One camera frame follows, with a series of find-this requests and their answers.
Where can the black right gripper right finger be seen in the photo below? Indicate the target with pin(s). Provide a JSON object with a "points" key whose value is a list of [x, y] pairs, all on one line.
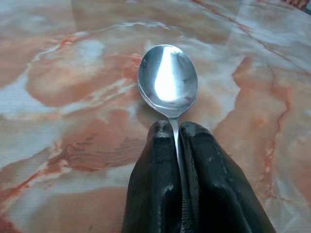
{"points": [[218, 189]]}

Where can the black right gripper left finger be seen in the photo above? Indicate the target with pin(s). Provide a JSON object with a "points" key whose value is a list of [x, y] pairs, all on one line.
{"points": [[153, 182]]}

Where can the silver metal spoon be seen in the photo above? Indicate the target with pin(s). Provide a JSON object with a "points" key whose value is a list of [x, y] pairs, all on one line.
{"points": [[167, 80]]}

